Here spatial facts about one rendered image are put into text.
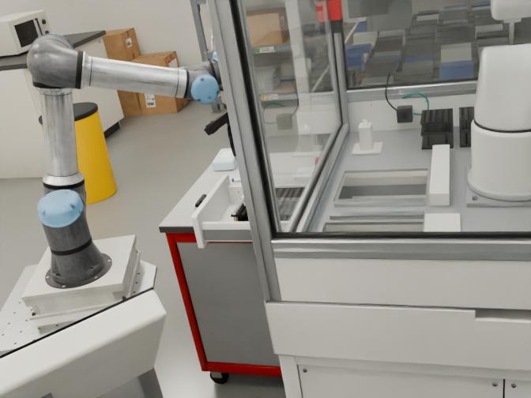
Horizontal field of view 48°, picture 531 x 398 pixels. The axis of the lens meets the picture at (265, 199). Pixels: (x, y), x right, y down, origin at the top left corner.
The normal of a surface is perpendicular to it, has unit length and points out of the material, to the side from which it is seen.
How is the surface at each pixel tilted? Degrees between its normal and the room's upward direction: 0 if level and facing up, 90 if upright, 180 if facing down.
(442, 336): 90
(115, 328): 40
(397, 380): 90
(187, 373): 0
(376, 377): 90
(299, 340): 90
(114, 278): 2
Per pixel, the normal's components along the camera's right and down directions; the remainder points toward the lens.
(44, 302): 0.07, 0.43
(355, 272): -0.27, 0.46
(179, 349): -0.16, -0.89
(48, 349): 0.22, -0.50
